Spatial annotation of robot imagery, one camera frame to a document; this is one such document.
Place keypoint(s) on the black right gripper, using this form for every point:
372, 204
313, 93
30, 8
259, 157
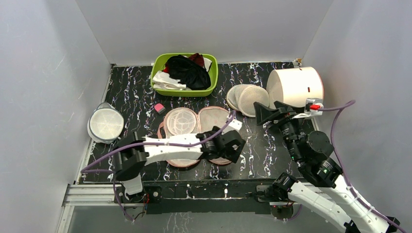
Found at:
280, 117

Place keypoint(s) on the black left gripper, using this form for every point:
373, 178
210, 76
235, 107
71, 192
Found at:
231, 156

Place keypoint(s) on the floral mesh laundry bag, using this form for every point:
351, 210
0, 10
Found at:
184, 120

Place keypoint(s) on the black bra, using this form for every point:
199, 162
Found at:
189, 73

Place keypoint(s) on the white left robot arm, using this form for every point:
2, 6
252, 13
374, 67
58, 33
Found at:
133, 153

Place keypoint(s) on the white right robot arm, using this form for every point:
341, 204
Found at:
337, 200

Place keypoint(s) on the white mesh laundry bag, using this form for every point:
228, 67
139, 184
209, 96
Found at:
243, 96

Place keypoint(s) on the grey round mesh laundry bag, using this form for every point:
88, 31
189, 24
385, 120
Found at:
105, 124

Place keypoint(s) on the white cylindrical drum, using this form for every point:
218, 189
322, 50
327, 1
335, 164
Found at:
293, 86

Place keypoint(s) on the small pink block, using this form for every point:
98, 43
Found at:
159, 108

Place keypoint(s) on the dark red white garment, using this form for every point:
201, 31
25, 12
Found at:
200, 60

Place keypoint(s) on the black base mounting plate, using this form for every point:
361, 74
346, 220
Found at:
208, 196

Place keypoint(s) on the white crumpled garment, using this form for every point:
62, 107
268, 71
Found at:
162, 80

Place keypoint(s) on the green plastic basin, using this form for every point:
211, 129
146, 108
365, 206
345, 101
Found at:
159, 65

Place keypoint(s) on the aluminium frame rail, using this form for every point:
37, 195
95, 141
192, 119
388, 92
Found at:
100, 195

